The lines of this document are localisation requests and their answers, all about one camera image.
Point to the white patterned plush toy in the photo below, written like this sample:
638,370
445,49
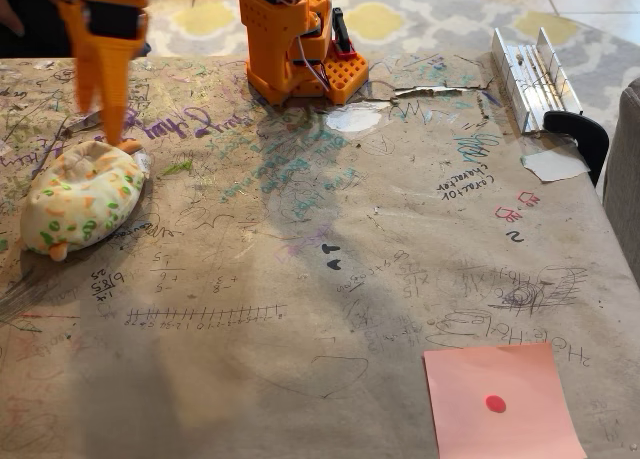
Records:
80,199

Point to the dry brown leaf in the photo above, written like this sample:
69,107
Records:
85,124

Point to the black clamp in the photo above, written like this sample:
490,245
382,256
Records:
590,134

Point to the leg in blue jeans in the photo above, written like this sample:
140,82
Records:
45,34

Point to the pink paper sheet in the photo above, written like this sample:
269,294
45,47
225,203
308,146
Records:
500,429

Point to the orange grid base plate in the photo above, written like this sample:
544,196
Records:
347,76

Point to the scribbled brown paper cover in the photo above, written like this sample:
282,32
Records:
250,379

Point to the grey sofa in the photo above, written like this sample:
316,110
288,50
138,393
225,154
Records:
625,179

